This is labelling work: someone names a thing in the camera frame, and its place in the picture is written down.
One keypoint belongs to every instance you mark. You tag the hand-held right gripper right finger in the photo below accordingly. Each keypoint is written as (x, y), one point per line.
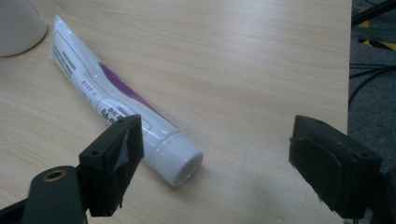
(336, 168)

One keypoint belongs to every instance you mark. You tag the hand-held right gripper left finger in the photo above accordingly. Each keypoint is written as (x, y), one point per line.
(109, 168)

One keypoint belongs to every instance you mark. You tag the yellow and black floor tape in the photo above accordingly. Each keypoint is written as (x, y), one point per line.
(386, 45)

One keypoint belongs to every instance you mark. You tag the black metal stand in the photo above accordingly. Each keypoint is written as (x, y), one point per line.
(372, 12)

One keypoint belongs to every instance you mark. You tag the white and purple toothpaste tube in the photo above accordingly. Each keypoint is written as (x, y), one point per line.
(81, 71)

